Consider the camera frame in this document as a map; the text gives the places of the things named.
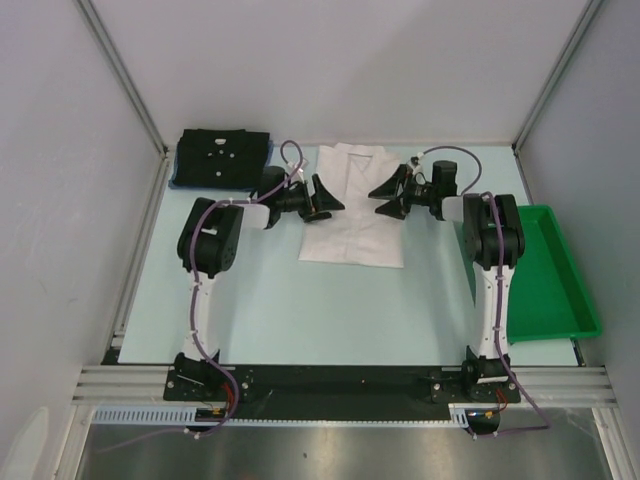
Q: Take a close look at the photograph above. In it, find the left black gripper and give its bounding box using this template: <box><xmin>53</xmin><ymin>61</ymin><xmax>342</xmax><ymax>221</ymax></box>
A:
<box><xmin>275</xmin><ymin>175</ymin><xmax>342</xmax><ymax>222</ymax></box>

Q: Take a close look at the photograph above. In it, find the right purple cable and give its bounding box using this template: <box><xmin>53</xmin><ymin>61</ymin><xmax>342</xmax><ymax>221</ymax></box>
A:
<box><xmin>412</xmin><ymin>145</ymin><xmax>551</xmax><ymax>434</ymax></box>

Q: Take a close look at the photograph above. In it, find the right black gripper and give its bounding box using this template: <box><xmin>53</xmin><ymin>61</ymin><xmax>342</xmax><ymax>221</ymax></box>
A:
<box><xmin>369</xmin><ymin>165</ymin><xmax>438</xmax><ymax>220</ymax></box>

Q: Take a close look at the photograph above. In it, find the aluminium frame post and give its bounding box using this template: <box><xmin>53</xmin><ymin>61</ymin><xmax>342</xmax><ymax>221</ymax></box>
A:
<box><xmin>511</xmin><ymin>0</ymin><xmax>608</xmax><ymax>156</ymax></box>
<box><xmin>73</xmin><ymin>0</ymin><xmax>168</xmax><ymax>158</ymax></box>

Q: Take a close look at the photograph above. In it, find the aluminium front rail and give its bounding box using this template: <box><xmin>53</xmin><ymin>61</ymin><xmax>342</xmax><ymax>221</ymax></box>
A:
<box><xmin>72</xmin><ymin>365</ymin><xmax>617</xmax><ymax>408</ymax></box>

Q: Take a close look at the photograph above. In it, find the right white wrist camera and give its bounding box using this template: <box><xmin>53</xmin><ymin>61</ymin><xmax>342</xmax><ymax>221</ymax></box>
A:
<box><xmin>407</xmin><ymin>152</ymin><xmax>425</xmax><ymax>176</ymax></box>

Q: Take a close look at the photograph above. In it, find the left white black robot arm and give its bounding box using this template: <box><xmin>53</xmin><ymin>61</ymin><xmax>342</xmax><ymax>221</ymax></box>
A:
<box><xmin>163</xmin><ymin>166</ymin><xmax>345</xmax><ymax>401</ymax></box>

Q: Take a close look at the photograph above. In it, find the light blue cable duct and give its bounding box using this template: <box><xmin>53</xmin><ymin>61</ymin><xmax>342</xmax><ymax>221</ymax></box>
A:
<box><xmin>92</xmin><ymin>405</ymin><xmax>469</xmax><ymax>429</ymax></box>

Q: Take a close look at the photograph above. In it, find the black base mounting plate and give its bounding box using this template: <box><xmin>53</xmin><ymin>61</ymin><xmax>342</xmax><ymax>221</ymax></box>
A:
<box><xmin>163</xmin><ymin>360</ymin><xmax>521</xmax><ymax>422</ymax></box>

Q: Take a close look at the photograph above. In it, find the white long sleeve shirt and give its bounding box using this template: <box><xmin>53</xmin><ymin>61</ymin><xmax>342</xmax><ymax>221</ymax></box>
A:
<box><xmin>299</xmin><ymin>143</ymin><xmax>404</xmax><ymax>269</ymax></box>

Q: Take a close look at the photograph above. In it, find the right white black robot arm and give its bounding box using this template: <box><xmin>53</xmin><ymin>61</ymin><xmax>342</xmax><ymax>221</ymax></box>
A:
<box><xmin>299</xmin><ymin>153</ymin><xmax>525</xmax><ymax>401</ymax></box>

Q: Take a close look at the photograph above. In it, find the left aluminium frame post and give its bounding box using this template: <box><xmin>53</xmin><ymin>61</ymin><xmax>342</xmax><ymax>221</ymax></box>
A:
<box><xmin>73</xmin><ymin>0</ymin><xmax>168</xmax><ymax>158</ymax></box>

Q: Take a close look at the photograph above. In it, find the right aluminium frame post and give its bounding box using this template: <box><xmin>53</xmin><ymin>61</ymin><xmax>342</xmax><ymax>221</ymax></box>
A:
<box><xmin>511</xmin><ymin>0</ymin><xmax>608</xmax><ymax>156</ymax></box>

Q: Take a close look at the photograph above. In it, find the green plastic tray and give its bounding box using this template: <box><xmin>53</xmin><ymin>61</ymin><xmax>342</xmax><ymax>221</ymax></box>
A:
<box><xmin>461</xmin><ymin>204</ymin><xmax>604</xmax><ymax>344</ymax></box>

